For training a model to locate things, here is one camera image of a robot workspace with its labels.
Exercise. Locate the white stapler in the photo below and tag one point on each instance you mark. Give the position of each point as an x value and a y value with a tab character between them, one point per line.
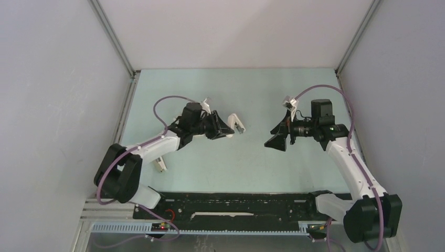
235	123

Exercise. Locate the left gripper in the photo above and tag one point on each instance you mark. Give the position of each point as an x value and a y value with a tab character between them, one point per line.
217	124

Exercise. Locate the aluminium frame post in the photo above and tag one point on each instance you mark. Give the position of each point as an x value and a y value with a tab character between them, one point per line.
367	19
130	86

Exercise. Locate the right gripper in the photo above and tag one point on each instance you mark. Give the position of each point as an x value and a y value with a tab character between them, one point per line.
278	141

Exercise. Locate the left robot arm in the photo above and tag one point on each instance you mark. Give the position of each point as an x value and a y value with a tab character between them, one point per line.
120	170

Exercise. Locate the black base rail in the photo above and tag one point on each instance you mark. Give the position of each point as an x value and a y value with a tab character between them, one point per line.
239	212

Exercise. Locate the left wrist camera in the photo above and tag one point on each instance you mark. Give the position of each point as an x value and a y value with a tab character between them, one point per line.
205	105

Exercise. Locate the beige open stapler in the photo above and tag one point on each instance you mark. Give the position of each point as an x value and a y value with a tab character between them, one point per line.
160	164

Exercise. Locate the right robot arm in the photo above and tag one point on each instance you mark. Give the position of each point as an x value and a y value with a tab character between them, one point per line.
372	213

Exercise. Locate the left aluminium frame post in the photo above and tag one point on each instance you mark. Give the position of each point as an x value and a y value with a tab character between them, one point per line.
130	86

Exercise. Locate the right aluminium frame post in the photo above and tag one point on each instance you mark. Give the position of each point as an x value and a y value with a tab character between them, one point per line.
367	19

